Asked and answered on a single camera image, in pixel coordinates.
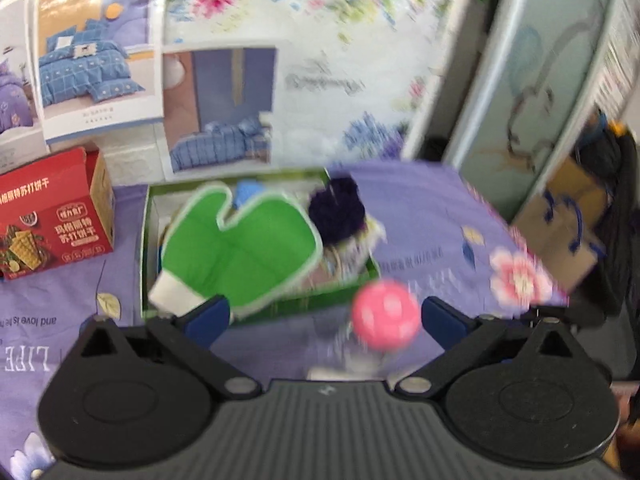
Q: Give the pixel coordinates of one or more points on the black bag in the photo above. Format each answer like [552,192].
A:
[617,185]

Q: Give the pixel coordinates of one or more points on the purple bedding package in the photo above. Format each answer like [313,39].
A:
[15,105]

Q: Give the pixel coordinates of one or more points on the blue checked bedding package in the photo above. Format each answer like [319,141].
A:
[95,60]

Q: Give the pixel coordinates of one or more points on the purple floral bedsheet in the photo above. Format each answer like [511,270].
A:
[440,240]

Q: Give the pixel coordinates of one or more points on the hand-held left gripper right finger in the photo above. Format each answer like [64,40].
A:
[445,322]

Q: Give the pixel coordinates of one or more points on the floral oven mitt green lining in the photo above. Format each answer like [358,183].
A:
[250,250]

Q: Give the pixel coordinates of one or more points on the red cracker box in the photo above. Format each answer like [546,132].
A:
[50,210]

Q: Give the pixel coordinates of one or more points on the blue cloth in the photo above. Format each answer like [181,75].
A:
[249,192]

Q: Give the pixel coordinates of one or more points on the floral bedding package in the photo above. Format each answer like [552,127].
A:
[325,60]

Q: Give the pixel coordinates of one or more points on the navy pompom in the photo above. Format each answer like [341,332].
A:
[335,207]

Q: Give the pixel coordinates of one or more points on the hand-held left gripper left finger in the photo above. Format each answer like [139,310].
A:
[207,317]

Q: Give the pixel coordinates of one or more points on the green cardboard box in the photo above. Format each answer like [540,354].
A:
[150,260]

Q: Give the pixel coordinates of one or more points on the glass bottle pink lid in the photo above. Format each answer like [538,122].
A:
[385,315]

